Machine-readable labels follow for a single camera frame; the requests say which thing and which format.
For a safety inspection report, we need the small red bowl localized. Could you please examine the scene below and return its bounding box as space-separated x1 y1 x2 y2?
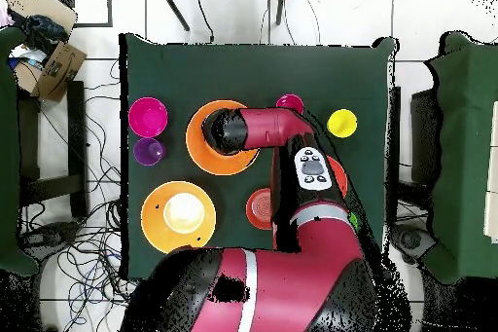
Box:
245 187 274 231

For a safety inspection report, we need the large orange bowl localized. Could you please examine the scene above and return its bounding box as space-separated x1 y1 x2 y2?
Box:
185 98 261 176
140 180 218 254

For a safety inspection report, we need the pink plastic cup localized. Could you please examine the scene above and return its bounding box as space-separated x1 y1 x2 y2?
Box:
274 92 305 115

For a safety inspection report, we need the pink plastic bowl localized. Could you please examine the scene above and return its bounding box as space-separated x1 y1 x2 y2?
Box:
127 96 169 139

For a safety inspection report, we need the wide red bowl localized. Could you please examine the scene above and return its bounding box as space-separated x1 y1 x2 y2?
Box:
326 155 349 199

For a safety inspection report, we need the dark green tablecloth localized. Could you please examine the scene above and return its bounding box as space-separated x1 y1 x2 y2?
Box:
119 33 398 281

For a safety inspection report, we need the purple plastic cup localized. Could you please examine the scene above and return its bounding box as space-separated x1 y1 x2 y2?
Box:
132 136 167 167

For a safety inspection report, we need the yellow plastic cup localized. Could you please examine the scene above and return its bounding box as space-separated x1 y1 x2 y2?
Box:
326 108 358 139

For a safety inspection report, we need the open cardboard box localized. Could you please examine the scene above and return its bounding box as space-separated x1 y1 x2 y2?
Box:
13 40 89 103

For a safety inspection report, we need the green covered table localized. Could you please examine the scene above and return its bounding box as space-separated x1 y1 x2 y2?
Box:
0 25 40 277
421 30 498 285

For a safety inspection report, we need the dark blue bag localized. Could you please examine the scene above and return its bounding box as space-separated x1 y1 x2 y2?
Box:
20 14 70 55

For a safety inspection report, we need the flat cardboard sheet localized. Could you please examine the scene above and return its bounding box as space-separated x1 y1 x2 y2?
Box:
5 0 79 37

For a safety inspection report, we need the black cable bundle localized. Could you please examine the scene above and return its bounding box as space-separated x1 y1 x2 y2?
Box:
17 58 137 332

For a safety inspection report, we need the black bench frame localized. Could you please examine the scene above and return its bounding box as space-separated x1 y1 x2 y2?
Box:
17 80 89 219

